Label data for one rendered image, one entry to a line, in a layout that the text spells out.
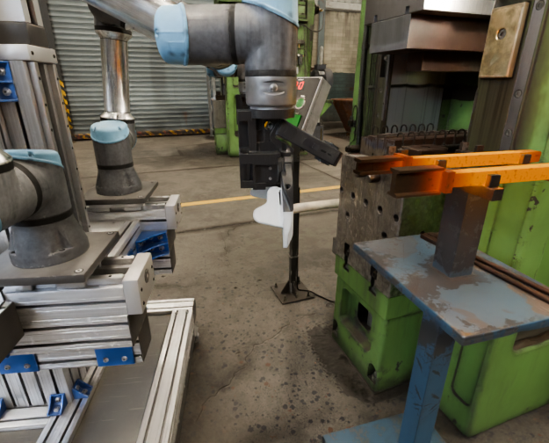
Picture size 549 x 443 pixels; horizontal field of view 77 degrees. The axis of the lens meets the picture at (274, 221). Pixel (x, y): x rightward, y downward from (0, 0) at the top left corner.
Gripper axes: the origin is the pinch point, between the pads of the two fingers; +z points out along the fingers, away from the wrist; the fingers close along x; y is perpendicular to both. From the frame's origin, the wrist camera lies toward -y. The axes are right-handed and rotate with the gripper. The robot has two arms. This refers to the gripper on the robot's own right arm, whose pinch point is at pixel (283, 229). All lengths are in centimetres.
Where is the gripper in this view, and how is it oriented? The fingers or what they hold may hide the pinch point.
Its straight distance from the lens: 59.3
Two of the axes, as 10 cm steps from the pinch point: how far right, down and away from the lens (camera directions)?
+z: 0.0, 9.3, 3.7
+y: -9.9, 0.4, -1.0
